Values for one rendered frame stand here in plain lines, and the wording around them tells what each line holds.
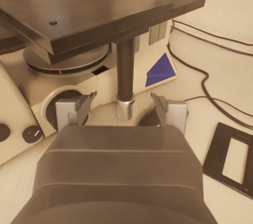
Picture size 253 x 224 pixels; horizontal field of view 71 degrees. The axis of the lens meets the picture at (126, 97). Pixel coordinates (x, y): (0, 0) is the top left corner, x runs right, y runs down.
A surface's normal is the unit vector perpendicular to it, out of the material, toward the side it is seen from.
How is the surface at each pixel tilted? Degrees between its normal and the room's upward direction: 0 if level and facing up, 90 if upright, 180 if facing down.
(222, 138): 0
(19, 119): 90
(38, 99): 0
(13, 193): 0
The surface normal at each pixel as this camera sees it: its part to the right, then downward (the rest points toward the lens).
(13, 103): 0.70, 0.48
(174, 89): 0.01, -0.75
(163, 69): 0.52, -0.13
